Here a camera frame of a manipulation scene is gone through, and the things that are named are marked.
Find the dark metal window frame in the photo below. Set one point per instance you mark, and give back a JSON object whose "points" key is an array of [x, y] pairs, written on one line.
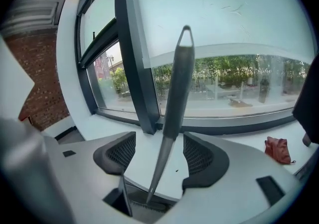
{"points": [[129, 56]]}

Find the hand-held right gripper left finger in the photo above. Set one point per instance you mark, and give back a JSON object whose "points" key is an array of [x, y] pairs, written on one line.
{"points": [[84, 168]]}

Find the reddish-brown pouch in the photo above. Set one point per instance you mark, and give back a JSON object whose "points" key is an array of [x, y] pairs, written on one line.
{"points": [[277, 149]]}

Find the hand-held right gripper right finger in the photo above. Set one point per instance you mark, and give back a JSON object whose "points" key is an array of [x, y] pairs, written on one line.
{"points": [[236, 183]]}

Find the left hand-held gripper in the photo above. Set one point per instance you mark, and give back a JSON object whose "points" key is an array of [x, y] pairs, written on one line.
{"points": [[22, 163]]}

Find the black jacket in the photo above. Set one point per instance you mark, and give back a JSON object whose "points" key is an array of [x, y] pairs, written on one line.
{"points": [[309, 98]]}

